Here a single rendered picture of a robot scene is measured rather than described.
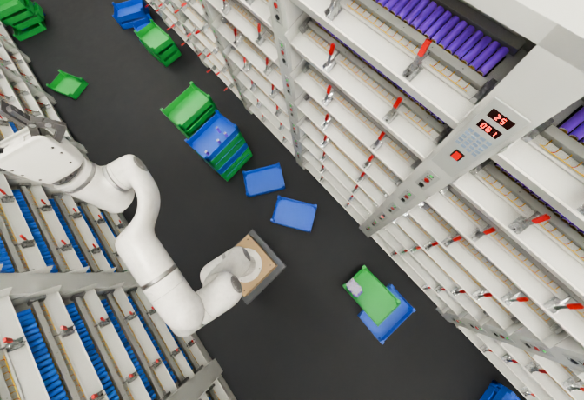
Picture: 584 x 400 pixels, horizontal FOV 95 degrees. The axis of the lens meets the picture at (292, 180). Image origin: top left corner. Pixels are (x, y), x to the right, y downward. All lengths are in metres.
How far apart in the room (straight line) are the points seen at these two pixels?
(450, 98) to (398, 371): 1.75
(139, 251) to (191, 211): 1.54
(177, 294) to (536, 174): 0.82
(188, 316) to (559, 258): 0.91
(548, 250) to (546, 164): 0.27
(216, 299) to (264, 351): 1.23
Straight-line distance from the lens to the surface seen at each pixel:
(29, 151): 0.69
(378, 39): 0.78
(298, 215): 2.03
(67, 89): 3.51
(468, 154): 0.74
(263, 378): 2.12
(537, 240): 0.92
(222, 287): 0.88
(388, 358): 2.10
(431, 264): 1.61
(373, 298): 1.97
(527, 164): 0.72
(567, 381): 1.66
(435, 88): 0.72
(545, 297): 1.14
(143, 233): 0.74
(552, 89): 0.58
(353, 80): 0.94
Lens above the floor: 1.99
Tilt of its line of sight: 71 degrees down
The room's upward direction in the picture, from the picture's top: 15 degrees counter-clockwise
